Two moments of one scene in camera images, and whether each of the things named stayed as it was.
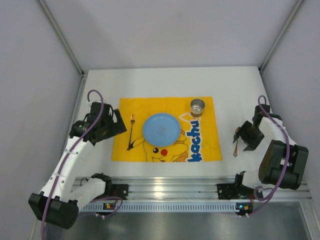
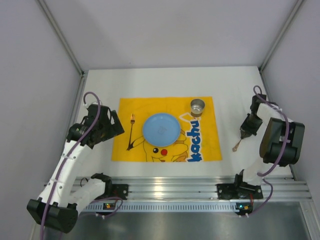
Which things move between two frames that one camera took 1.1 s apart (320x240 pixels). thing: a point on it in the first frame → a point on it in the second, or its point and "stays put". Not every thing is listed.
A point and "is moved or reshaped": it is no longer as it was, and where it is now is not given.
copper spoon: (235, 152) is moved or reshaped
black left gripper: (110, 125) stays put
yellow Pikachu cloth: (198, 140) stays put
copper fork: (132, 121) stays put
